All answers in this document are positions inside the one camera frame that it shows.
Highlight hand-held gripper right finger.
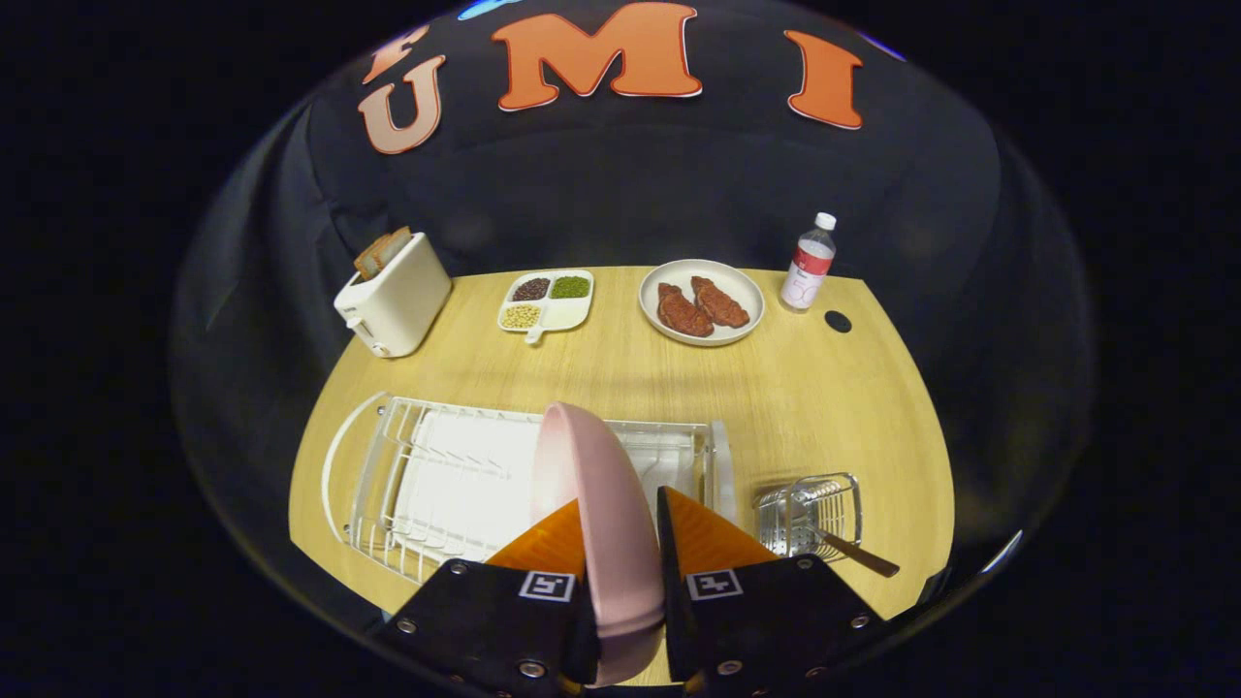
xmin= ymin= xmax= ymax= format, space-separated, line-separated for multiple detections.
xmin=656 ymin=485 xmax=885 ymax=694

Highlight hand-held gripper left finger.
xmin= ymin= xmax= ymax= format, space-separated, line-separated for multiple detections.
xmin=373 ymin=499 xmax=602 ymax=698

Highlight pink plate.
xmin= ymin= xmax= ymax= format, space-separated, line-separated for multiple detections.
xmin=528 ymin=402 xmax=668 ymax=687

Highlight white wire dish rack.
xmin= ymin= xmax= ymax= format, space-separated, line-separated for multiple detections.
xmin=320 ymin=391 xmax=738 ymax=586

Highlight metal wire basket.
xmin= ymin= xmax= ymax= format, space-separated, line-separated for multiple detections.
xmin=753 ymin=472 xmax=864 ymax=563

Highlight wooden-handled metal spoon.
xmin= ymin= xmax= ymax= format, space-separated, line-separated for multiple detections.
xmin=805 ymin=514 xmax=901 ymax=579

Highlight white divided dish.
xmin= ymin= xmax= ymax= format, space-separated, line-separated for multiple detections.
xmin=497 ymin=269 xmax=595 ymax=346

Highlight white round plate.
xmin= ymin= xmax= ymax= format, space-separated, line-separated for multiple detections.
xmin=638 ymin=259 xmax=766 ymax=347

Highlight brown steak piece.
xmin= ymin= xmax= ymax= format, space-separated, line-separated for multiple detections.
xmin=690 ymin=276 xmax=751 ymax=329
xmin=657 ymin=282 xmax=716 ymax=338

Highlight white toaster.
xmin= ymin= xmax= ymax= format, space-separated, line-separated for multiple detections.
xmin=334 ymin=233 xmax=454 ymax=360

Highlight clear bottle with red label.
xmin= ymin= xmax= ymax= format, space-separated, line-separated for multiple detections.
xmin=780 ymin=212 xmax=838 ymax=313

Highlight black backdrop cloth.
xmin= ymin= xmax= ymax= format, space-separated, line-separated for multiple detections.
xmin=170 ymin=0 xmax=1097 ymax=621

